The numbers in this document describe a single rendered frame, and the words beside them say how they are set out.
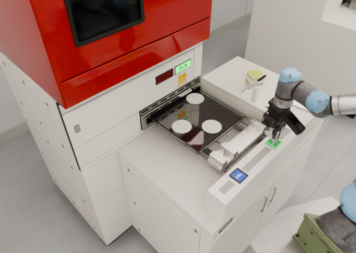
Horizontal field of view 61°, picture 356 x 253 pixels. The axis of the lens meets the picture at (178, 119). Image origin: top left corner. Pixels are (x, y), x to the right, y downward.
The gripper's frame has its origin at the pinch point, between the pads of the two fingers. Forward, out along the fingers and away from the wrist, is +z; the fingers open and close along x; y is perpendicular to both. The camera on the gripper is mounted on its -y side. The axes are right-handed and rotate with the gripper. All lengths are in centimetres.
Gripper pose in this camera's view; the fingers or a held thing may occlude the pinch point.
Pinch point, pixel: (275, 141)
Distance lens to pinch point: 139.6
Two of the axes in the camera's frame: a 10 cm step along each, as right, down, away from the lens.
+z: 0.0, 7.5, 6.7
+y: -7.1, -4.7, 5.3
